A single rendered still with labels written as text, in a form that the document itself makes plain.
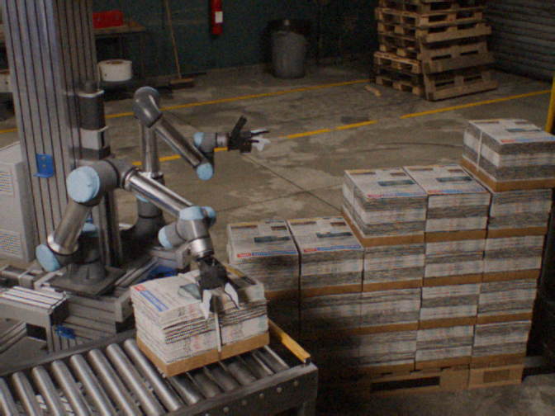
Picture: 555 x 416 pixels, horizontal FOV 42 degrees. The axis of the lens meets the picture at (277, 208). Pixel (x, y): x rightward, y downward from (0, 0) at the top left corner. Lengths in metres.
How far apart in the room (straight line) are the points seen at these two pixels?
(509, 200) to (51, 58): 2.05
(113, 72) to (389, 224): 6.22
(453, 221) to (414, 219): 0.18
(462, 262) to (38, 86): 2.00
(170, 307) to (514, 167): 1.72
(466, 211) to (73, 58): 1.80
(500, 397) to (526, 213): 0.96
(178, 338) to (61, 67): 1.22
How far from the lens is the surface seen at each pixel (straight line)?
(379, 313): 3.40
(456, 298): 3.51
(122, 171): 2.62
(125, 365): 2.53
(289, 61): 10.08
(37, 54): 3.01
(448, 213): 3.28
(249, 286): 2.40
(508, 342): 3.77
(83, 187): 2.55
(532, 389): 3.93
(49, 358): 2.62
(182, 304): 2.31
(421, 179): 3.39
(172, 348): 2.34
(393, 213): 3.19
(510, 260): 3.52
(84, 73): 3.09
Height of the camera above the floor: 2.23
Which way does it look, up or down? 23 degrees down
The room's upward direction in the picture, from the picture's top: straight up
